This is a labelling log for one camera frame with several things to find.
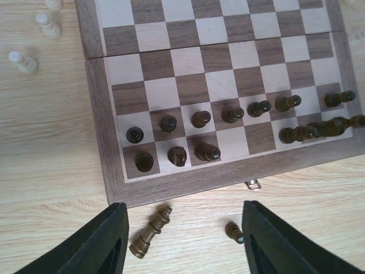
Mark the lying dark queen piece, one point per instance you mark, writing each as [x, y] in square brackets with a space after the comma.
[233, 231]

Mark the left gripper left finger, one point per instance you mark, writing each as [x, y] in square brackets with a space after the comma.
[100, 246]

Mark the metal board clasp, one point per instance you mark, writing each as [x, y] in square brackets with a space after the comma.
[253, 185]

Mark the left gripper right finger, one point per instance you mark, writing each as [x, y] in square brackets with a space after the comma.
[274, 246]

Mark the wooden chess board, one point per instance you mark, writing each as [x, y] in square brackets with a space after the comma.
[149, 59]

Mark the white pawn piece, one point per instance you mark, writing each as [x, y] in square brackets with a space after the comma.
[54, 5]
[49, 28]
[26, 64]

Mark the lying dark king piece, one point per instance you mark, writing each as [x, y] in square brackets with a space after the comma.
[140, 244]

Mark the dark chess piece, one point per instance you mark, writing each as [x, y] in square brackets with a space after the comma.
[207, 152]
[290, 135]
[256, 109]
[335, 99]
[285, 103]
[337, 125]
[232, 115]

